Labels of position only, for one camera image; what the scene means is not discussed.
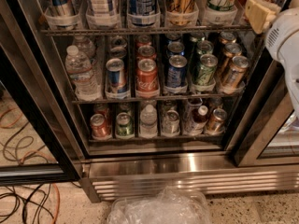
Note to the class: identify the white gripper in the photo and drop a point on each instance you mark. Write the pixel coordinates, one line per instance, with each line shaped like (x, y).
(284, 36)

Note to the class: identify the gold can middle shelf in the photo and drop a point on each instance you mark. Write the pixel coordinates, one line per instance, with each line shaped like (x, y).
(234, 71)

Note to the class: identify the green can middle shelf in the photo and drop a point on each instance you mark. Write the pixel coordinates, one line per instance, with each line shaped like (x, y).
(204, 69)

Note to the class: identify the blue pepsi can middle shelf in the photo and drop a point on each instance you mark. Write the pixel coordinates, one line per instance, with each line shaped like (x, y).
(176, 71)

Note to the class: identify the gold can bottom shelf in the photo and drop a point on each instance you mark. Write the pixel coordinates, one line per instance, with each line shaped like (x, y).
(216, 121)

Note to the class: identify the stainless steel fridge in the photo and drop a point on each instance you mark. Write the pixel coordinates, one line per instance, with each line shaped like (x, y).
(240, 159)

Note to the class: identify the red coke can middle shelf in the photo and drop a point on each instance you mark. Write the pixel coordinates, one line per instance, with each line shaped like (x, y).
(147, 75)

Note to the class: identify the silver can bottom shelf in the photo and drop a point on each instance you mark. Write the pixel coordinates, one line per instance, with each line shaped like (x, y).
(171, 122)

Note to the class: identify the small water bottle bottom shelf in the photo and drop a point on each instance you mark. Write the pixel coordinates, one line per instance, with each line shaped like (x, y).
(148, 122)

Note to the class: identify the blue silver energy drink can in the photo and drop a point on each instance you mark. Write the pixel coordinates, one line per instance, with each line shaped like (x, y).
(116, 75)

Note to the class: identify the white labelled can top shelf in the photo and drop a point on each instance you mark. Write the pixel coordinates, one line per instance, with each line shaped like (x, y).
(101, 0)

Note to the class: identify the green can bottom shelf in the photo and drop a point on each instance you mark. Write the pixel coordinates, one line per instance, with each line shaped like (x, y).
(124, 125)

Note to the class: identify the red can bottom shelf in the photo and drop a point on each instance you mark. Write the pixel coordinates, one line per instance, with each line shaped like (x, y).
(100, 128)

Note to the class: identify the blue silver can top shelf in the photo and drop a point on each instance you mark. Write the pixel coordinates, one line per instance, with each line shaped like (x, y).
(60, 0)

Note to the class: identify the open glass fridge door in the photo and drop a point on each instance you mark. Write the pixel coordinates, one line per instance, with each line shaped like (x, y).
(37, 141)

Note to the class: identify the brown bottle white cap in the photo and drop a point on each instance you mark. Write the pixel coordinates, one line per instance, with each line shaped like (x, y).
(195, 118)

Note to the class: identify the rear clear water bottle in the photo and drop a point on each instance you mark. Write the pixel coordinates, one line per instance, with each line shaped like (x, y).
(85, 45)

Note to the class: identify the clear water bottle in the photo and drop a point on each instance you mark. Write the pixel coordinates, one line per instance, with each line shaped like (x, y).
(81, 74)
(85, 45)

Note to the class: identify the front clear water bottle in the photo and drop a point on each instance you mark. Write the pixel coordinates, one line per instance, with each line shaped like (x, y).
(81, 74)

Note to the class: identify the clear plastic bag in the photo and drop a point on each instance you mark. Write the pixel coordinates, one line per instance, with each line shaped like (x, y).
(169, 206)

